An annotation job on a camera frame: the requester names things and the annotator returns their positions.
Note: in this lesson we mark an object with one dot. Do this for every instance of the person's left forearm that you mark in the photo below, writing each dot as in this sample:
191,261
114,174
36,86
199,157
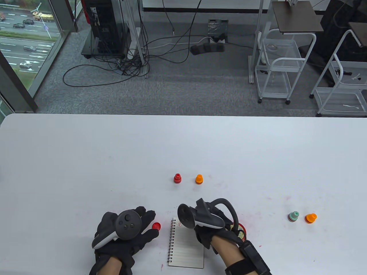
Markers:
109,267

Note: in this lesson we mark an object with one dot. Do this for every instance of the dark grey left hand controller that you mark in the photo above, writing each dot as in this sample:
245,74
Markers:
129,225

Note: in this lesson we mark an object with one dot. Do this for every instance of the brown top side table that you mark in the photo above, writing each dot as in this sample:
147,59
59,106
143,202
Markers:
359,33
296,17

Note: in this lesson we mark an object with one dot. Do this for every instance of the person's right forearm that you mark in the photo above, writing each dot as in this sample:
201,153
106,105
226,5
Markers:
229,255

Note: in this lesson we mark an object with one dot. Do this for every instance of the dark grey right hand controller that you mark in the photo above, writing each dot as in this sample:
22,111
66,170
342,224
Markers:
185,214

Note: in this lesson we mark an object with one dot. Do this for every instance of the red stamp cap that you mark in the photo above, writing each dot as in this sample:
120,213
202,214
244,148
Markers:
156,226

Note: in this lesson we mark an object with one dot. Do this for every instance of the black wrapped box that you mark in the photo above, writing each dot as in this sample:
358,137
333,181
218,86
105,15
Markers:
218,30

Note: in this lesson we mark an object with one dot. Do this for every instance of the black computer tower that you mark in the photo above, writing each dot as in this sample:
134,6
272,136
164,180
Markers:
104,28

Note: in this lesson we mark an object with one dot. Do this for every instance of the person's right hand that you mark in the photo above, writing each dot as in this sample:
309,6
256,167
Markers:
206,236

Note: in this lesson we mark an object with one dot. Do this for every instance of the red reward stamp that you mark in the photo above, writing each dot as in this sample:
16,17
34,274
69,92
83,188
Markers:
177,179

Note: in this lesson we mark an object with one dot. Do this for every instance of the white spiral lined notebook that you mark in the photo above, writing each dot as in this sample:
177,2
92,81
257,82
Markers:
183,252

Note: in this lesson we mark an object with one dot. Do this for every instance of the red tin lid yellow label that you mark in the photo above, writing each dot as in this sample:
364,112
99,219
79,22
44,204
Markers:
241,233

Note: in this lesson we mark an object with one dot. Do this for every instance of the long white table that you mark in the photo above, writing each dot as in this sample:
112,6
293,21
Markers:
229,3

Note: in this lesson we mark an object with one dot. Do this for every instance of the small white dish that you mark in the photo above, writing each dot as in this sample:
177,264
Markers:
271,47

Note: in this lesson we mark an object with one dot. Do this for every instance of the black wrist camera unit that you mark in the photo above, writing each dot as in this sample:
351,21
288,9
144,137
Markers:
253,255

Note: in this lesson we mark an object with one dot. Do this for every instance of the dark grey hand controller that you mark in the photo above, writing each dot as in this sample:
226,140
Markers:
185,214
129,225

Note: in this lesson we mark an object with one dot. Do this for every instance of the orange reward stamp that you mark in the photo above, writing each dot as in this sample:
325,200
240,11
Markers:
199,180
311,218

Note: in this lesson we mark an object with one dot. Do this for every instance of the tall aluminium pole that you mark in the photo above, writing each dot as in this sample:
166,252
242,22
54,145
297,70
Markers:
259,17

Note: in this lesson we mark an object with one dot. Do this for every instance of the glass window dark frame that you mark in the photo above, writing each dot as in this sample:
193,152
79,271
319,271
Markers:
25,34

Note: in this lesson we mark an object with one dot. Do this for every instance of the aluminium profile leg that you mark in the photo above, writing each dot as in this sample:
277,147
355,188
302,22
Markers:
144,68

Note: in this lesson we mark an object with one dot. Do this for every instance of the green reward stamp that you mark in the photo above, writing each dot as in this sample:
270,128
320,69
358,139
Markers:
293,216

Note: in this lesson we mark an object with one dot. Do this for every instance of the person's left hand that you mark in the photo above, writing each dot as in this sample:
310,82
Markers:
146,220

